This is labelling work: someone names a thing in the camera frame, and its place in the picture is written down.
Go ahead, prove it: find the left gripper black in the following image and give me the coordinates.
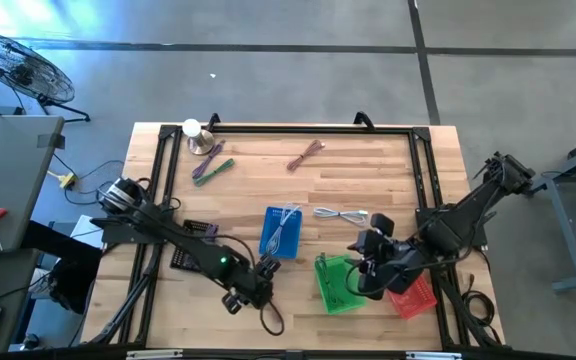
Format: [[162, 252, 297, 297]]
[[221, 252, 282, 315]]

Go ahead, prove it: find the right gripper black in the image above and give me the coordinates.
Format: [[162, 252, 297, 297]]
[[347, 213, 425, 301]]

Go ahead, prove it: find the white USB cable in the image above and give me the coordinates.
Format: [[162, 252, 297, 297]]
[[266, 202, 302, 256], [312, 206, 369, 227]]

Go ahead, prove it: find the brown USB cable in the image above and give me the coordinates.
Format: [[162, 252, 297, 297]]
[[286, 139, 327, 173]]

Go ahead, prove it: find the green plastic basket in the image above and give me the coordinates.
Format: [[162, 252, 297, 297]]
[[313, 253, 368, 315]]

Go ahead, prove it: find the blue plastic basket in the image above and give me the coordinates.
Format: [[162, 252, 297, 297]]
[[258, 204, 303, 260]]

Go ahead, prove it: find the red plastic basket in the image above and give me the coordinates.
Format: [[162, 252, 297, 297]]
[[386, 272, 439, 320]]

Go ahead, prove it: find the black plastic basket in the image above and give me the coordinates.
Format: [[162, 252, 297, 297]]
[[170, 218, 219, 274]]

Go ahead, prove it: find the white bulb lamp brass base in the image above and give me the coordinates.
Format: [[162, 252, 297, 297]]
[[181, 118, 217, 156]]

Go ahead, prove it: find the white box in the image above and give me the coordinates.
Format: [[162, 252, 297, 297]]
[[70, 214, 104, 249]]

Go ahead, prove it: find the black chair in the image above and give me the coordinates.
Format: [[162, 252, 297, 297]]
[[22, 219, 104, 315]]

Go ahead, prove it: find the grey metal table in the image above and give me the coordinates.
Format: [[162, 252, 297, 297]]
[[517, 127, 576, 294]]

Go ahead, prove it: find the yellow power plug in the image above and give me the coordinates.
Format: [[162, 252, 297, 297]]
[[47, 169, 77, 190]]

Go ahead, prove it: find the black floor fan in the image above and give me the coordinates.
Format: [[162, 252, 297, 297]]
[[0, 17, 92, 124]]

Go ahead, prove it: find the black coiled cable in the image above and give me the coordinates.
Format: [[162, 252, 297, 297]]
[[460, 272, 497, 329]]

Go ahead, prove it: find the black aluminium table frame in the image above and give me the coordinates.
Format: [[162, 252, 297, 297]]
[[117, 123, 507, 351]]

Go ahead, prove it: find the white hinge bracket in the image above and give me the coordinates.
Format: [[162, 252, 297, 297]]
[[126, 349, 184, 360], [406, 351, 464, 360]]

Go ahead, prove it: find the black cable bundle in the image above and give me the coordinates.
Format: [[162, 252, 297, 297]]
[[87, 244, 164, 346]]

